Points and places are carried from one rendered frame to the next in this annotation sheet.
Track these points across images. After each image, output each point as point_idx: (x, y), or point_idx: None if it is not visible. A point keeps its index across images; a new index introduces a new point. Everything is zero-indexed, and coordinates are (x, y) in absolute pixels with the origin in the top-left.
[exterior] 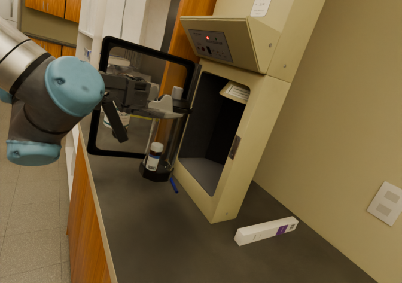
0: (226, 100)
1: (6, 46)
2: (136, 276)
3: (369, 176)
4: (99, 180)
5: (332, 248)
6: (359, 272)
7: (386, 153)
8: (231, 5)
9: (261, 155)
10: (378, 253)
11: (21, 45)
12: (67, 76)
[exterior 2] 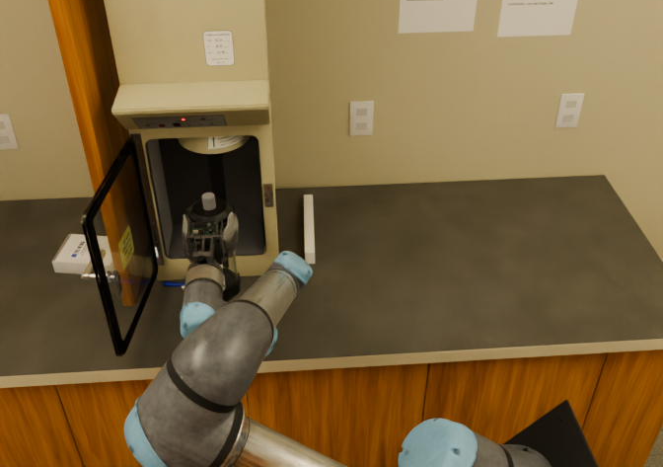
0: (162, 139)
1: (291, 283)
2: (318, 346)
3: (336, 105)
4: (164, 361)
5: (345, 189)
6: (374, 189)
7: (338, 77)
8: (159, 52)
9: None
10: (374, 162)
11: (287, 276)
12: (305, 267)
